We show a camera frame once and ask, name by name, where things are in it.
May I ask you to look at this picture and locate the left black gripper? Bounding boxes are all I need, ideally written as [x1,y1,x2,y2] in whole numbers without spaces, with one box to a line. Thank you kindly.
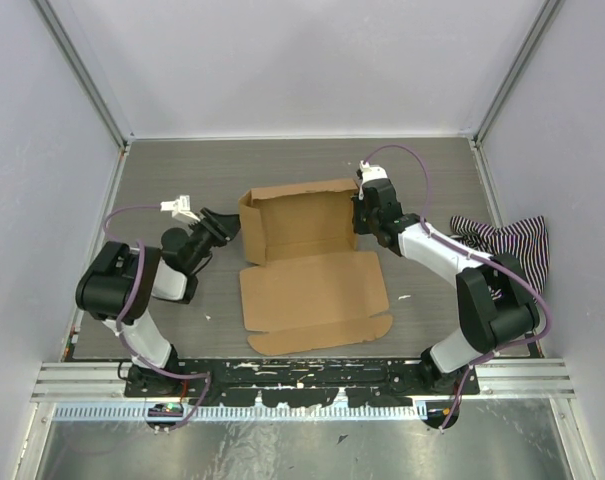
[186,207,247,272]

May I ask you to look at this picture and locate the brown cardboard box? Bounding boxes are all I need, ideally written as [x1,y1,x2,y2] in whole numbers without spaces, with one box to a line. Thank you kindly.
[238,178,393,356]

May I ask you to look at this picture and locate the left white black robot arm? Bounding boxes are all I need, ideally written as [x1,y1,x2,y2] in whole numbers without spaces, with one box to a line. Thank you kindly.
[75,196,241,397]

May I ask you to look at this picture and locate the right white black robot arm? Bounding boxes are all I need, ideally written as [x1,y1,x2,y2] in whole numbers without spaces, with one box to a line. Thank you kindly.
[352,178,540,395]

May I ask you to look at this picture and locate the striped purple cloth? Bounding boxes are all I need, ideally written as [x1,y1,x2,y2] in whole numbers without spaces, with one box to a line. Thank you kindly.
[450,216,550,294]

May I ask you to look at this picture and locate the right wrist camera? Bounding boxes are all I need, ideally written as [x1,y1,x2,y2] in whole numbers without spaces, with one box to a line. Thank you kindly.
[356,160,388,197]

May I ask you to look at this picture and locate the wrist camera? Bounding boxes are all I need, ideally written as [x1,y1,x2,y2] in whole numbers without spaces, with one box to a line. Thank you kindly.
[160,195,200,225]
[356,160,388,197]

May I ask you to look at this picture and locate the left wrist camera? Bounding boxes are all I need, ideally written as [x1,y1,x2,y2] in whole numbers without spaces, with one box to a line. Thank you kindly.
[160,195,200,225]

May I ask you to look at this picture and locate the left aluminium corner post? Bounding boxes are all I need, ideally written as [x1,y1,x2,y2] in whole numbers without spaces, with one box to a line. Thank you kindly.
[31,0,129,150]

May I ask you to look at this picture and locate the aluminium corner post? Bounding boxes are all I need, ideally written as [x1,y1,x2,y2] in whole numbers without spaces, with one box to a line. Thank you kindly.
[471,0,565,148]
[31,0,129,150]

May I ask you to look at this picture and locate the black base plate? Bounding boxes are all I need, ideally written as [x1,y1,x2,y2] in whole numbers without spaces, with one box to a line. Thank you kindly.
[117,357,479,408]

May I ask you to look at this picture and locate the white slotted cable duct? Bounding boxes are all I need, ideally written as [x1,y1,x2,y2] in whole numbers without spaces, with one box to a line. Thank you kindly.
[52,401,427,422]

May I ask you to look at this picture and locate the aluminium front rail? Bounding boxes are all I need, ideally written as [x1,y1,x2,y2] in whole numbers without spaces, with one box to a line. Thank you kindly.
[31,357,575,402]

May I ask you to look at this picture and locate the right aluminium corner post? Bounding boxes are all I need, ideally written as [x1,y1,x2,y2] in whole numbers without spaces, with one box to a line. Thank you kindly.
[471,0,565,148]

